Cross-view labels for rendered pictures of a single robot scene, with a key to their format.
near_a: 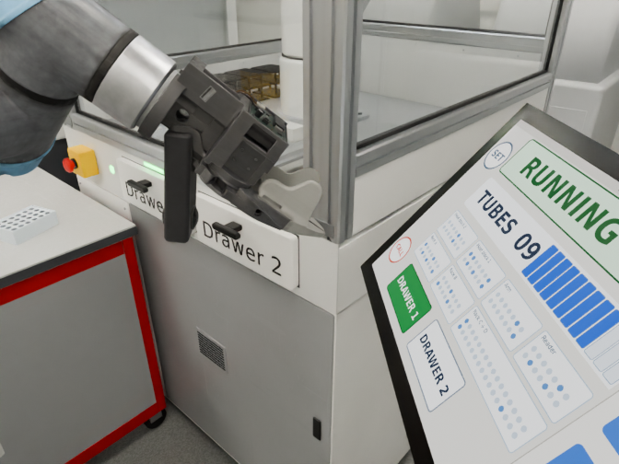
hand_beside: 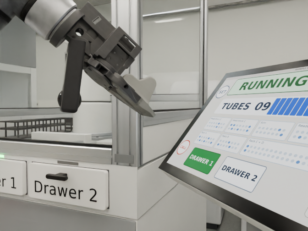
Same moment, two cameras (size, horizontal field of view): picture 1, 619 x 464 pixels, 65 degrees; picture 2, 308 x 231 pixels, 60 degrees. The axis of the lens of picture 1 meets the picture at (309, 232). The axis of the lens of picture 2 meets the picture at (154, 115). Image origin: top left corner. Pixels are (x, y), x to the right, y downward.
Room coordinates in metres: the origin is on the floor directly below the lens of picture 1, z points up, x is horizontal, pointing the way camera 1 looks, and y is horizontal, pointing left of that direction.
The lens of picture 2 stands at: (0.00, 0.15, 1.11)
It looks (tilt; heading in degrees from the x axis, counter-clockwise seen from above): 2 degrees down; 340
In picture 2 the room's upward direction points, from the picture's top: straight up
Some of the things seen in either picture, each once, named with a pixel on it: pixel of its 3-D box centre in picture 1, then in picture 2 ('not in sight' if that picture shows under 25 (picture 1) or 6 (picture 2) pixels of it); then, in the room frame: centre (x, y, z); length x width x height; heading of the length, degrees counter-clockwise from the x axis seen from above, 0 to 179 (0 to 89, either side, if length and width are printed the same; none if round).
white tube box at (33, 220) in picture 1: (24, 224); not in sight; (1.08, 0.71, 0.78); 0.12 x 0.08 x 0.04; 156
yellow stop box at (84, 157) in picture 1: (82, 161); not in sight; (1.27, 0.62, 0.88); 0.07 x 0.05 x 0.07; 48
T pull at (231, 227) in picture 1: (230, 228); (59, 176); (0.83, 0.15, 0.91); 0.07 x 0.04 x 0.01; 48
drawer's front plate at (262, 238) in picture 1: (242, 237); (66, 184); (0.84, 0.13, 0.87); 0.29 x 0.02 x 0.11; 48
